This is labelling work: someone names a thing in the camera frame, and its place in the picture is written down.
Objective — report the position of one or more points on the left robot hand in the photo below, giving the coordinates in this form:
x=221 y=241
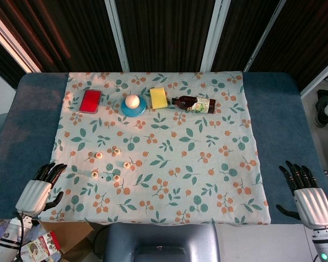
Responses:
x=34 y=197

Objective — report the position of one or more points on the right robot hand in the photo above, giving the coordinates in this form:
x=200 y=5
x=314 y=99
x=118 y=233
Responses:
x=314 y=207

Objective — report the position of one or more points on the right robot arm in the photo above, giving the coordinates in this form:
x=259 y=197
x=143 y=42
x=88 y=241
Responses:
x=321 y=245

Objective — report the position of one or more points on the red and white snack package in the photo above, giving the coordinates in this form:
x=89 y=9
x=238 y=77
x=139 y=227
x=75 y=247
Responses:
x=42 y=244

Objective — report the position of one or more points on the white flat panel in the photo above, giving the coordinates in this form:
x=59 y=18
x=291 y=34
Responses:
x=262 y=243

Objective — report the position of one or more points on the blue felt table cover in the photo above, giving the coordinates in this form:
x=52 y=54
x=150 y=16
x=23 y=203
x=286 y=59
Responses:
x=30 y=122

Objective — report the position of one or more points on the red rectangular flat case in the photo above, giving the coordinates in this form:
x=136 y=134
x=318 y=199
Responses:
x=90 y=101

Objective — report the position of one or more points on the blue round plate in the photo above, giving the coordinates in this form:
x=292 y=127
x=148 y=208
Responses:
x=134 y=112

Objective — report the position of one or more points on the grey robot torso housing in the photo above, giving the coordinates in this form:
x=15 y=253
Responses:
x=161 y=237

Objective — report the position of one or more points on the white round ball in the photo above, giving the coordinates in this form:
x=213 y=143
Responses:
x=132 y=101

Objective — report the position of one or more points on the floral printed tablecloth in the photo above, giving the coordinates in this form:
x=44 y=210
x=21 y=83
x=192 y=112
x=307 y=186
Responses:
x=180 y=169

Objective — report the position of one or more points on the dark ribbed partition panel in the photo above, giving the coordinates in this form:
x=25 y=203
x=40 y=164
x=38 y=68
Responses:
x=240 y=27
x=2 y=60
x=303 y=32
x=71 y=32
x=166 y=32

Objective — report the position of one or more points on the yellow sponge block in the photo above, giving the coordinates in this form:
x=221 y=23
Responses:
x=158 y=97

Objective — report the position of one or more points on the brown glass bottle with label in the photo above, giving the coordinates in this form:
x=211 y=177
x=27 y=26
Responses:
x=186 y=102

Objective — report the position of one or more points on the white partition frame post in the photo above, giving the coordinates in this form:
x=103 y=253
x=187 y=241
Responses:
x=13 y=45
x=263 y=36
x=117 y=35
x=216 y=35
x=319 y=78

